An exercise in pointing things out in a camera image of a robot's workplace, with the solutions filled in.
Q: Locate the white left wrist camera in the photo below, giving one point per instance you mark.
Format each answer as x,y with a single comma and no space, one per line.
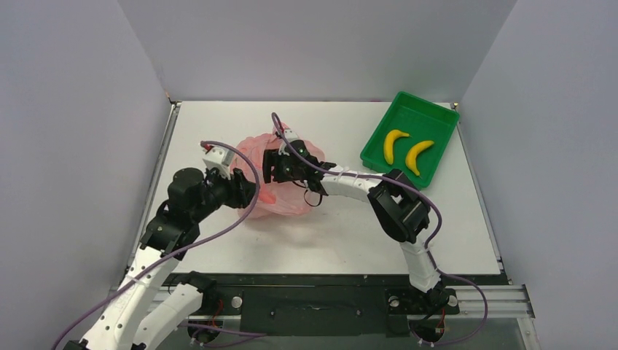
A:
219,159

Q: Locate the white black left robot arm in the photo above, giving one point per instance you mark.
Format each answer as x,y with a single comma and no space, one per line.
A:
163,245

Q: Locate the green plastic tray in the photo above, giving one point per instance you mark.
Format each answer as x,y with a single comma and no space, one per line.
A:
423,120

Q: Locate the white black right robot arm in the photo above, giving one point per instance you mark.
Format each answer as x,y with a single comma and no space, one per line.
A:
399,209

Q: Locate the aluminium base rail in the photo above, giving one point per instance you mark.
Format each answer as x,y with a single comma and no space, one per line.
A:
270,301

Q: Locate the pink plastic bag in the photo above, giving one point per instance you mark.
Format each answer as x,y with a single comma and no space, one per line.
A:
284,199

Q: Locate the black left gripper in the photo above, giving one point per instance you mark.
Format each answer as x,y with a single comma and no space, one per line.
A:
240,189

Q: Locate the yellow fake banana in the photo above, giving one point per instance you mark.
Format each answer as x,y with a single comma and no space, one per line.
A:
411,160
388,144

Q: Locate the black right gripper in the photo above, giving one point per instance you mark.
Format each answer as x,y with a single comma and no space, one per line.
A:
278,166

